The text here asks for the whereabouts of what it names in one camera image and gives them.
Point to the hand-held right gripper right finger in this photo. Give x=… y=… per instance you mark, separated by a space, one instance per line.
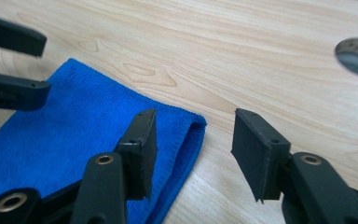
x=261 y=155

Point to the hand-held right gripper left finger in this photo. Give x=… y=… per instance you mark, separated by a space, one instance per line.
x=136 y=155

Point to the blue cloth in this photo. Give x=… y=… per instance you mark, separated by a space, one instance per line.
x=74 y=130

